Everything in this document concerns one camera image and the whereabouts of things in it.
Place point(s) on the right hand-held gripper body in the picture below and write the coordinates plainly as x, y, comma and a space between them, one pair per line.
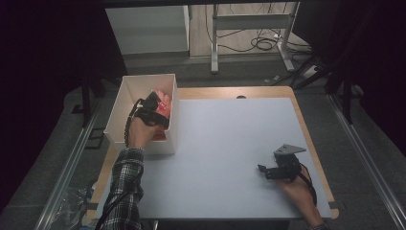
287, 166

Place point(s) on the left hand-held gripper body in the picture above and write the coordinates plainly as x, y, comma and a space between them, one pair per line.
150, 116

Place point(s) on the pink and red soft packet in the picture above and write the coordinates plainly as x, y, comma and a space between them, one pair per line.
164, 102

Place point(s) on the white box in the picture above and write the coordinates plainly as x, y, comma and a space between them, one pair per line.
134, 89

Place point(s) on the person's left hand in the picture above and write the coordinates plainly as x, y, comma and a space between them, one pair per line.
140, 132

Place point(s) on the person's right hand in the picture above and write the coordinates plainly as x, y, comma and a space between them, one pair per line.
297, 195

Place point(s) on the pale grey table mat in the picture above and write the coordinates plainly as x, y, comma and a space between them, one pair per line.
223, 153

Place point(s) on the black metal stand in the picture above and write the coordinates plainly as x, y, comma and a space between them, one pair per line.
86, 99
346, 96

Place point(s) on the white cabinet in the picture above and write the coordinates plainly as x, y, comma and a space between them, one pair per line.
150, 28

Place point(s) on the white power strip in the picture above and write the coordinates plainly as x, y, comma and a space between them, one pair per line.
310, 72

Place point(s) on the clear plastic bag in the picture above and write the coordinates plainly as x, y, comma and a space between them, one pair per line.
73, 204

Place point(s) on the aluminium rail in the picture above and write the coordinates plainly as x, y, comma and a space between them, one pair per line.
370, 159
67, 172

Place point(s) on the grey metal desk frame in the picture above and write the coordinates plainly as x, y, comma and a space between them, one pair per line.
252, 22

